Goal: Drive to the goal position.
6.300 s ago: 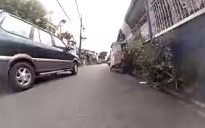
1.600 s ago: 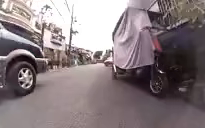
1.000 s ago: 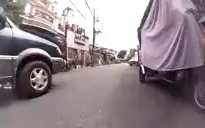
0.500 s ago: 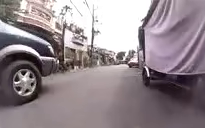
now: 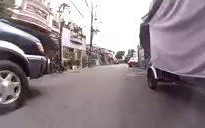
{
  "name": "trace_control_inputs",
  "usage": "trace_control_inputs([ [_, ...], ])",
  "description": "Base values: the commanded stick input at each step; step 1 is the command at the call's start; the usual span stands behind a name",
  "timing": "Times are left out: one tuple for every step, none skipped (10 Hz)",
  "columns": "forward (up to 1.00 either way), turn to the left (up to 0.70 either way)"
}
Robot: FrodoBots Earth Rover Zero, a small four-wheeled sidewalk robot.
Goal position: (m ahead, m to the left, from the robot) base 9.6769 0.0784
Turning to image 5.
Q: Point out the row of buildings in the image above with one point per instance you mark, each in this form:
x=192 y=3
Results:
x=103 y=55

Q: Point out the dark green tree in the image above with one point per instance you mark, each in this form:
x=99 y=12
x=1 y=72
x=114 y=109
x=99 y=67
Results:
x=119 y=55

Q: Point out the red car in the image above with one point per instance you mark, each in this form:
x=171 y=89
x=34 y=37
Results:
x=133 y=62

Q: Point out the grey asphalt road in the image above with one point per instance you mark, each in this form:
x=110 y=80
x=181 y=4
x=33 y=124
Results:
x=96 y=96

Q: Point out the tall utility pole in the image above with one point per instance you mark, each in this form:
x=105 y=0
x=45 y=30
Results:
x=91 y=33

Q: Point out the dark building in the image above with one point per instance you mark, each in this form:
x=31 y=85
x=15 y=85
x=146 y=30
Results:
x=144 y=36

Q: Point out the pink and white building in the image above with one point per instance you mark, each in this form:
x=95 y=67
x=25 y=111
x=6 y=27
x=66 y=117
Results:
x=36 y=13

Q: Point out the vehicle under grey cover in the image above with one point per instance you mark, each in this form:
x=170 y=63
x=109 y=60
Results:
x=183 y=36

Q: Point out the dark blue car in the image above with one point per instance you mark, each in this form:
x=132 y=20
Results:
x=13 y=36

